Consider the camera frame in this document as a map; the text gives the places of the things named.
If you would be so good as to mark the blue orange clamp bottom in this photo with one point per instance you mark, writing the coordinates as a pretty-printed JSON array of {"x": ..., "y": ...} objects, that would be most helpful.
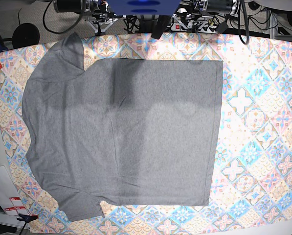
[{"x": 26, "y": 218}]

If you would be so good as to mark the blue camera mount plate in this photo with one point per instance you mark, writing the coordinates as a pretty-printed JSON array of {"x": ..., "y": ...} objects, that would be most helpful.
[{"x": 144, "y": 7}]

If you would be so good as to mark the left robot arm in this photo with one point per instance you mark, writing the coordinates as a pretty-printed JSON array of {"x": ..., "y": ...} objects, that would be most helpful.
[{"x": 211, "y": 6}]

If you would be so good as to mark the grey T-shirt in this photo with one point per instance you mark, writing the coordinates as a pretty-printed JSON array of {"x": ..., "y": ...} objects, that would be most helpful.
[{"x": 123, "y": 131}]

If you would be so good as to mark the black centre post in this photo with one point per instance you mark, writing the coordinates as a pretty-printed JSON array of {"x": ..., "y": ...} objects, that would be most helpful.
[{"x": 160, "y": 27}]

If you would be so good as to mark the patterned tile tablecloth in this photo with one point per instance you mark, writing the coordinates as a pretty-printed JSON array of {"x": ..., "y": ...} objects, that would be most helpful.
[{"x": 252, "y": 182}]

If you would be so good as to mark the white power strip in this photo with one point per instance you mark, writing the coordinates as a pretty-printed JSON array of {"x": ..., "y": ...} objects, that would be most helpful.
[{"x": 193, "y": 27}]

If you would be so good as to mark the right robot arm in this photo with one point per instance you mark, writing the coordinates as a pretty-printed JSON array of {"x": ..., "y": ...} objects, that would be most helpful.
[{"x": 79, "y": 6}]

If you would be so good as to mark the white box with labels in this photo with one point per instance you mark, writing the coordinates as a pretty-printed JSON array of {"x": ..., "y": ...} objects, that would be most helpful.
[{"x": 10, "y": 203}]

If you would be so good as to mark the black round weight disc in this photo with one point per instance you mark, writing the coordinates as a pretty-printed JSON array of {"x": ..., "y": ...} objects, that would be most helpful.
[{"x": 25, "y": 35}]

